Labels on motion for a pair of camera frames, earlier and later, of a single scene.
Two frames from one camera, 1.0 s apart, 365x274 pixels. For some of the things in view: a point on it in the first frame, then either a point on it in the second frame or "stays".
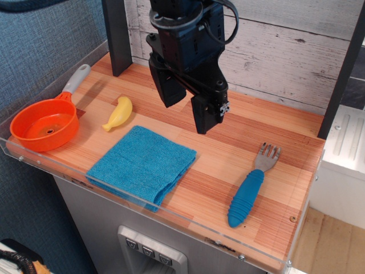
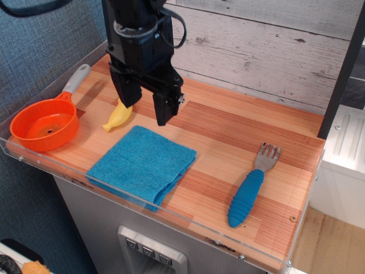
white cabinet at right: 339,190 stays
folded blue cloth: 142,166 stays
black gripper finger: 207,112 → 166,108
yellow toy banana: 121,114 stays
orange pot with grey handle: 46,125 stays
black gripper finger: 171,86 → 129,91
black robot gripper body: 185,57 → 144,50
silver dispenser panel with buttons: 145,254 stays
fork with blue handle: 247,193 stays
